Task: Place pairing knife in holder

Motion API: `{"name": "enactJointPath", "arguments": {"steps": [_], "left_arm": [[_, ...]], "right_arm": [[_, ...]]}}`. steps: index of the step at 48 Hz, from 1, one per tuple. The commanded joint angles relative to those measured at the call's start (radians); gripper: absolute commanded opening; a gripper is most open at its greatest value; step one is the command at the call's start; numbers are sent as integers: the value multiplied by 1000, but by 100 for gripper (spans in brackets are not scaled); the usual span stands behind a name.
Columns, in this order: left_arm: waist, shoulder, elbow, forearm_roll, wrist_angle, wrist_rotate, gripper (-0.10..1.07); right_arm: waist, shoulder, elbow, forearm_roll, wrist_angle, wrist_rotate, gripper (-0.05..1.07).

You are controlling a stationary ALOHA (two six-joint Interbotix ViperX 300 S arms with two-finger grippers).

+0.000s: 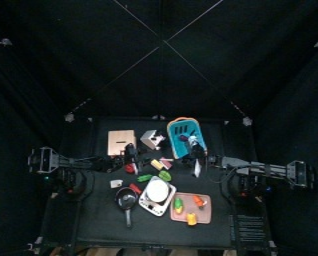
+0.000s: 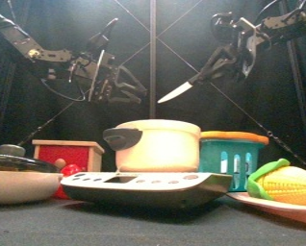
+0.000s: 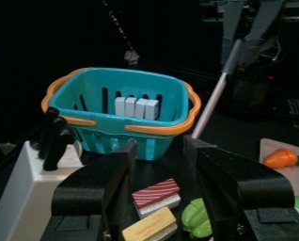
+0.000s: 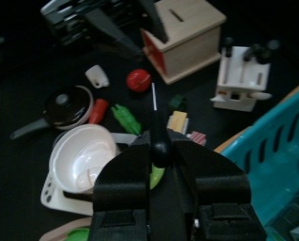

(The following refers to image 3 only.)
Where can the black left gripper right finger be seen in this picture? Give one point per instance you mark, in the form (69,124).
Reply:
(245,188)

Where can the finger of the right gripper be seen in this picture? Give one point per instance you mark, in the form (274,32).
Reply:
(233,25)
(261,28)

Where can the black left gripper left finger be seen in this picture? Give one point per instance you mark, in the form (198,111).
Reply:
(85,188)

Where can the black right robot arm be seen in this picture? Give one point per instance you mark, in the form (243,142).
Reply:
(249,91)

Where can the white knife block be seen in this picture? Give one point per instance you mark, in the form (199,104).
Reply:
(26,194)

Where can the orange toy carrot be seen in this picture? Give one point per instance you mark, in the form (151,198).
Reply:
(279,158)

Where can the pink cutting board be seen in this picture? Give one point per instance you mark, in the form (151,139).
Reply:
(298,179)

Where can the green toy pepper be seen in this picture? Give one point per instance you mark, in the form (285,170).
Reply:
(197,219)

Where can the red striped sushi toy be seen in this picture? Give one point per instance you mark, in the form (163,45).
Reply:
(157,194)

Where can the yellow egg sushi toy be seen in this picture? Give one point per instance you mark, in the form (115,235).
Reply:
(150,226)

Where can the silver cloth clamp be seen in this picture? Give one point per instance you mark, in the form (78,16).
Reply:
(131,57)

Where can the white segmented block toy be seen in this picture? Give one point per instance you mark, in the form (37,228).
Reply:
(137,108)

